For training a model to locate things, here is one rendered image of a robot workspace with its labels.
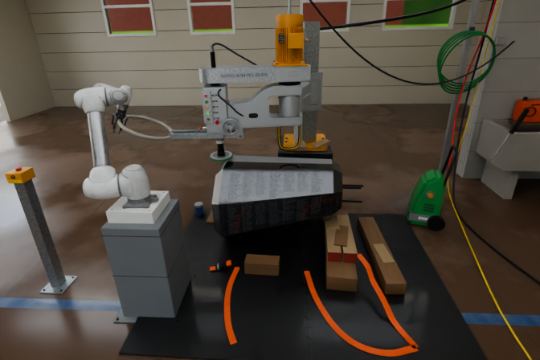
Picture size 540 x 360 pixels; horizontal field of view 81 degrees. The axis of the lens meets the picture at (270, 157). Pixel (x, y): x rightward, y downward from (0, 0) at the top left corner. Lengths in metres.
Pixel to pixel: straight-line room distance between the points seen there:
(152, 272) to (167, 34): 7.60
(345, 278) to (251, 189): 1.05
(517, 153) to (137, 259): 4.04
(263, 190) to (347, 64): 6.57
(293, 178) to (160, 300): 1.41
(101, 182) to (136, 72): 7.67
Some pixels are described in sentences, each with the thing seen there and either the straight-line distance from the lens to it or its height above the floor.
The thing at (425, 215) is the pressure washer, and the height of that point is 0.15.
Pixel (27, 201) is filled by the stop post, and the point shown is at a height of 0.84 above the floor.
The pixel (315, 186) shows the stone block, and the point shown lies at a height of 0.70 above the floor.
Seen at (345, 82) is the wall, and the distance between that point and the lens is 9.02.
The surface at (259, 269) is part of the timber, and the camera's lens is 2.90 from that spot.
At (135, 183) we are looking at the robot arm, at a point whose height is 1.07.
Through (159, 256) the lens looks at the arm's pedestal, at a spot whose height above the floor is 0.58.
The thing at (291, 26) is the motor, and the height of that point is 2.01.
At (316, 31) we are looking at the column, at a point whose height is 1.95.
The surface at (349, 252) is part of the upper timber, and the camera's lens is 2.84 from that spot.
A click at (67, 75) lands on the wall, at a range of 10.86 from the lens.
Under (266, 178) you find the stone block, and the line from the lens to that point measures 2.83.
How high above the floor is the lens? 2.00
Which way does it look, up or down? 22 degrees down
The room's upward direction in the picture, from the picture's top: 1 degrees counter-clockwise
